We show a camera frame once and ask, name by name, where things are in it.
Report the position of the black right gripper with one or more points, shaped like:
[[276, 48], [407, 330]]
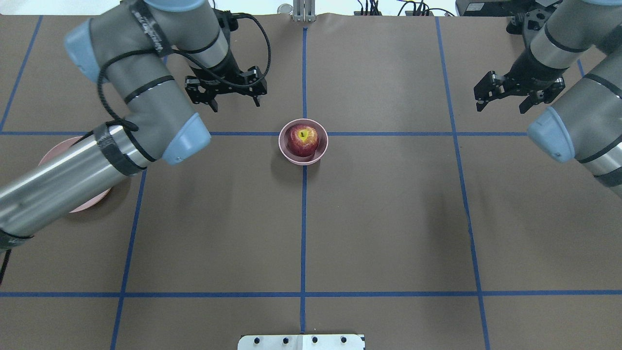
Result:
[[525, 68]]

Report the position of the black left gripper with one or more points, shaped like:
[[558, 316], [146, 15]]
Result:
[[228, 71]]

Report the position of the red apple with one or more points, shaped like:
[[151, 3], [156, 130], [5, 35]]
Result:
[[302, 140]]

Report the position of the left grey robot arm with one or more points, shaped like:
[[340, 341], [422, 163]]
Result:
[[151, 61]]

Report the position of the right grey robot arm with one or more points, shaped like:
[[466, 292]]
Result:
[[572, 64]]

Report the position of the pink bowl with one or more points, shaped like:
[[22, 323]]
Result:
[[321, 150]]

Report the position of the dark device box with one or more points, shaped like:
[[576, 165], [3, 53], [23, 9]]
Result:
[[482, 8]]

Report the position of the blue tape line right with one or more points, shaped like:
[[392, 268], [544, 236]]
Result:
[[464, 194]]

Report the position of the blue tape line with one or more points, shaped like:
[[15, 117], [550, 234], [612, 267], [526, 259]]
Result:
[[127, 265], [464, 194], [18, 34]]

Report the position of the metal clamp at table edge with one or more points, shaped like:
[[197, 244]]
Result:
[[304, 11]]

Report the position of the blue tape line lengthwise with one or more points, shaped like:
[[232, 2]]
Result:
[[304, 191]]

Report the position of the blue tape line far left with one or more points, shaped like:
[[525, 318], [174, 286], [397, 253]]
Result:
[[18, 34]]

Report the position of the white bracket with screws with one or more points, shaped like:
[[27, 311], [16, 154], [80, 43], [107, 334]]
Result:
[[302, 342]]

